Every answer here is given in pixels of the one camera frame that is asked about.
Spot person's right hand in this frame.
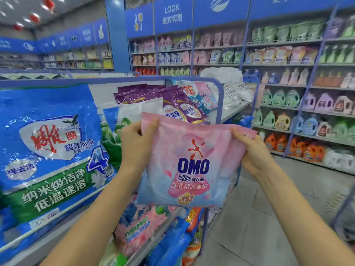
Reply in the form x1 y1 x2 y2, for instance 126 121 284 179
231 127 278 180

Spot row of pale yellow bottles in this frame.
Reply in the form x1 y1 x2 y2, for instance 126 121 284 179
159 66 192 76

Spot person's left hand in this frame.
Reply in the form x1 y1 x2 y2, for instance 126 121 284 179
119 117 160 175

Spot pink flower-print detergent bag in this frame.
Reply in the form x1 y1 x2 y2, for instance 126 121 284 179
135 111 258 209

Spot person's left forearm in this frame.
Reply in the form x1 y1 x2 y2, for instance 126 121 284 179
40 165 145 266

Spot person's right forearm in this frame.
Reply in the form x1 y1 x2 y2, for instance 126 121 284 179
254 160 355 266

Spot row of green bottles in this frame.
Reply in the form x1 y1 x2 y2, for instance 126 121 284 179
251 88 302 128

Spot blue icon header signs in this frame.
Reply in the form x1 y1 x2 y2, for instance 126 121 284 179
124 0 355 40

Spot blue wall column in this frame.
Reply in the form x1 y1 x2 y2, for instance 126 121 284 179
104 0 131 73

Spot group of red lanterns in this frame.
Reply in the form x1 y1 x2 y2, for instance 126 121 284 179
12 0 57 33

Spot row of blue bottles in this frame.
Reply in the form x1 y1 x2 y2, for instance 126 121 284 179
242 68 280 85

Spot purple Eichimoo lavender bag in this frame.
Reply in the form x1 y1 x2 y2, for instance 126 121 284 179
146 84 181 99

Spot row of orange bottles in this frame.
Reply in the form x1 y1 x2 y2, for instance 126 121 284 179
263 132 327 163

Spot blue back wall sign band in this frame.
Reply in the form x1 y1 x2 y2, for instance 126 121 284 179
0 35 43 55

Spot white washing powder bags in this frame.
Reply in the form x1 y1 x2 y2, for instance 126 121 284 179
221 82 255 110

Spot blue white detergent bag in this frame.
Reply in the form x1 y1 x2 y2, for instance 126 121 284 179
177 79 212 115

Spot group of ceiling spotlights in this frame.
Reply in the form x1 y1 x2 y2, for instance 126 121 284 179
0 0 67 28

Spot pink floral detergent bag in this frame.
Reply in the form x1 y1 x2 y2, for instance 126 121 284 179
113 201 179 259

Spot row of pink packets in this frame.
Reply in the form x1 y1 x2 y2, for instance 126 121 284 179
193 30 247 48

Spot plain white detergent bag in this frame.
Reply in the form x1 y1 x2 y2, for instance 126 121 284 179
199 67 245 87

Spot blue side wall sign band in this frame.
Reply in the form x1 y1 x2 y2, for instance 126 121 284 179
35 17 111 55

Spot row of red bottles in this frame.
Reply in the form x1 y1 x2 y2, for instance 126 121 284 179
134 67 158 76

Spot grey blue-framed shelf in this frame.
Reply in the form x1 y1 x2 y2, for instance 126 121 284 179
0 75 262 266

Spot white green detergent bag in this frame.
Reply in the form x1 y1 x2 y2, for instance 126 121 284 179
99 96 165 170

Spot row of house-shaped cartons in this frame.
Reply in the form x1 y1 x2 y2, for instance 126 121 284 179
0 72 59 81

